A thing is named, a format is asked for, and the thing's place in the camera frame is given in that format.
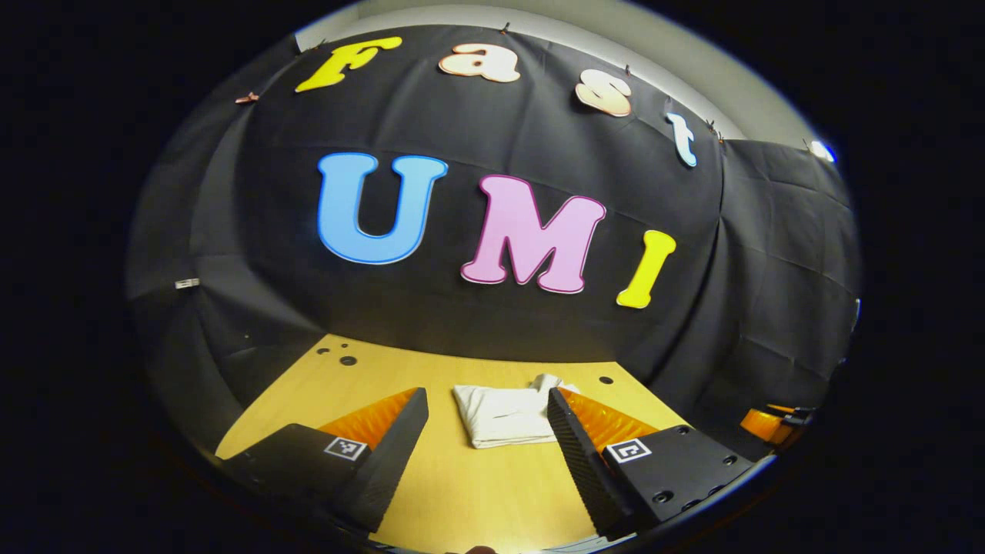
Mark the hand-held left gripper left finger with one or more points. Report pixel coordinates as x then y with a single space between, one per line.
388 469

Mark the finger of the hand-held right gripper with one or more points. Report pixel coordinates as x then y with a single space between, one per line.
796 418
763 425

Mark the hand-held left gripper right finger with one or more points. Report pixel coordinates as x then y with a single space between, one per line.
581 462

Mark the white jeans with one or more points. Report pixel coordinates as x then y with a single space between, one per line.
500 415

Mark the black backdrop cloth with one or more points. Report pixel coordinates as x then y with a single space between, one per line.
500 123

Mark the red cloth clip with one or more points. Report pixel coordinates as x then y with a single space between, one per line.
246 98

